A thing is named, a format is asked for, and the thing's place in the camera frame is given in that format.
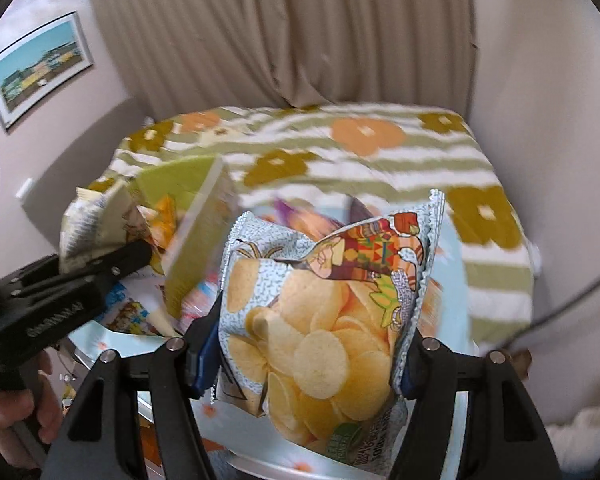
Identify person's left hand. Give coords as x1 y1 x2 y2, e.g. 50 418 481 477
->
0 350 64 469

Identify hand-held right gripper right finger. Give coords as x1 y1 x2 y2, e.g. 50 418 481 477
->
387 330 563 480

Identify white cloth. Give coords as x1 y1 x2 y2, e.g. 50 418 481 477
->
545 405 600 471

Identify light blue daisy cloth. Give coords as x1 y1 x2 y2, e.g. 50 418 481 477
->
62 195 478 480

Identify colourful snack packet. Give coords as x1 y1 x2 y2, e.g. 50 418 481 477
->
105 285 173 336

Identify green striped floral blanket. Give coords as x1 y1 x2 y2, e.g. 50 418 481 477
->
87 105 538 356

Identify black cable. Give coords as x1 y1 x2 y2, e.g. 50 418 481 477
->
500 237 600 351

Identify potato chip bag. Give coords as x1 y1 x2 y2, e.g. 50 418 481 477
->
215 189 447 466
59 180 153 273

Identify beige curtain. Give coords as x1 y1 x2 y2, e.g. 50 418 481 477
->
82 0 481 121

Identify green cardboard box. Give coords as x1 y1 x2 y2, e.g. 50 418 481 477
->
130 155 241 333

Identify framed wall picture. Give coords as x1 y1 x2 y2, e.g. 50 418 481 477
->
0 10 96 133

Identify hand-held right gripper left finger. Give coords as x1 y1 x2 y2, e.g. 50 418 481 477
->
40 292 226 480

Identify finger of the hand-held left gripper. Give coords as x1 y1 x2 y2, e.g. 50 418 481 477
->
60 239 154 292

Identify purple snack packet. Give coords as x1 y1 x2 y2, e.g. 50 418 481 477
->
272 197 381 242

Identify orange snack packet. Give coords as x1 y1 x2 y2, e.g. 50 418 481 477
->
147 195 178 251

